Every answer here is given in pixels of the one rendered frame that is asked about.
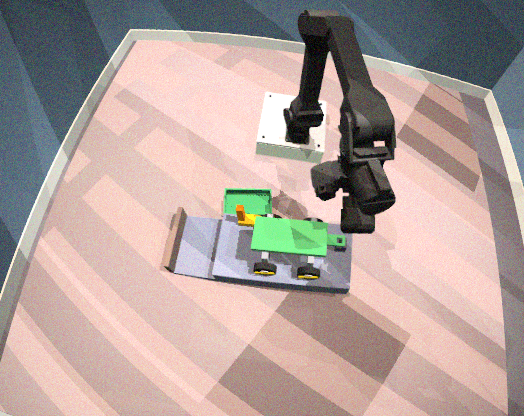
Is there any yellow wedge chock with orange handle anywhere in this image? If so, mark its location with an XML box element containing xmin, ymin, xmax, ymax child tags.
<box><xmin>236</xmin><ymin>205</ymin><xmax>261</xmax><ymax>227</ymax></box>

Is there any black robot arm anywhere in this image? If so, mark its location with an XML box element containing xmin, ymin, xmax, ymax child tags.
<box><xmin>283</xmin><ymin>9</ymin><xmax>397</xmax><ymax>216</ymax></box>

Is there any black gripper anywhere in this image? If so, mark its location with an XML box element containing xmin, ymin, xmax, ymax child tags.
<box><xmin>340</xmin><ymin>169</ymin><xmax>375</xmax><ymax>234</ymax></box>

